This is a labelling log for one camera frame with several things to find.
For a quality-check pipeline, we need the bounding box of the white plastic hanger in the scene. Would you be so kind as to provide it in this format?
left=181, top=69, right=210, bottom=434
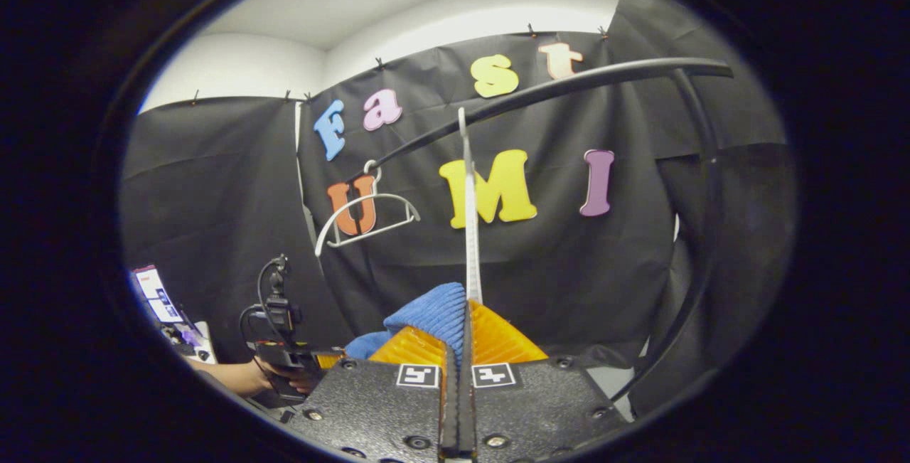
left=315, top=159, right=422, bottom=257
left=457, top=107, right=484, bottom=305

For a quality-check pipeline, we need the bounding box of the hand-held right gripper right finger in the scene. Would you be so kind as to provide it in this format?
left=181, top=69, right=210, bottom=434
left=459, top=299, right=631, bottom=463

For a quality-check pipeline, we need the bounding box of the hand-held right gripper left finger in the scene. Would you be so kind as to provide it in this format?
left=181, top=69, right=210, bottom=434
left=301, top=325, right=461, bottom=463

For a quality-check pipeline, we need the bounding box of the black clothes rack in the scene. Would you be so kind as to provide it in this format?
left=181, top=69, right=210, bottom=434
left=347, top=57, right=734, bottom=404

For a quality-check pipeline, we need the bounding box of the blue corduroy shirt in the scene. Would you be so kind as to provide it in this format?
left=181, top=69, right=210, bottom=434
left=345, top=282, right=470, bottom=366

